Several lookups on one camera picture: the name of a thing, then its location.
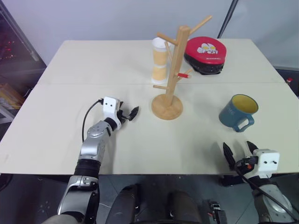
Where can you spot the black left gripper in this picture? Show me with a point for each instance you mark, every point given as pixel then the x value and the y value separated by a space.
pixel 122 114

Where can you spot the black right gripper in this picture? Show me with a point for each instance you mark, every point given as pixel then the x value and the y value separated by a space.
pixel 245 164

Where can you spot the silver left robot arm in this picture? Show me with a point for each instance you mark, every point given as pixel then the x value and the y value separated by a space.
pixel 92 144

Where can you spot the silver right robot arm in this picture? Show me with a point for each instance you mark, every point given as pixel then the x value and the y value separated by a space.
pixel 271 200

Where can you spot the wooden mug tree stand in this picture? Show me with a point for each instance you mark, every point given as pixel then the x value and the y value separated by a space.
pixel 174 84

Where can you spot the white and yellow cup stack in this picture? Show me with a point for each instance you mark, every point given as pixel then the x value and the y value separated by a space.
pixel 159 61

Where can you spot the black table foot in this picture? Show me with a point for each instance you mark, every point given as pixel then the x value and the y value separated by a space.
pixel 230 180

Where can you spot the blue mug with yellow inside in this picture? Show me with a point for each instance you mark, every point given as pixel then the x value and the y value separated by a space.
pixel 238 112

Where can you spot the dark rounded shape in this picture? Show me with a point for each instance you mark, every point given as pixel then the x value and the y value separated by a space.
pixel 182 206

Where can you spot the small red and white object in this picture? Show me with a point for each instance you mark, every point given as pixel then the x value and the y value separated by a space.
pixel 289 80

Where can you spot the red and black case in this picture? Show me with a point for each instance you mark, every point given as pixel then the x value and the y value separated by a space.
pixel 205 54

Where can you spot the yellow cardboard box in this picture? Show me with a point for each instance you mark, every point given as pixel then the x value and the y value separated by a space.
pixel 9 95

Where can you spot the black tripod stand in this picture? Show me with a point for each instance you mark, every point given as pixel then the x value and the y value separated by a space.
pixel 226 19

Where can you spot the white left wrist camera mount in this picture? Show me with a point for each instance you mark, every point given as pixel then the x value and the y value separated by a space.
pixel 110 106

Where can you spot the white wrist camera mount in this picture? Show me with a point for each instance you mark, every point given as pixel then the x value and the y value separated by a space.
pixel 266 162
pixel 110 106

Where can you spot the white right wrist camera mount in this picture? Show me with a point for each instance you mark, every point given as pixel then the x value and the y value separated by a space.
pixel 266 162

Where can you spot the glass cabinet with metal frame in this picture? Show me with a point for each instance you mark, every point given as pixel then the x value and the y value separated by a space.
pixel 16 39

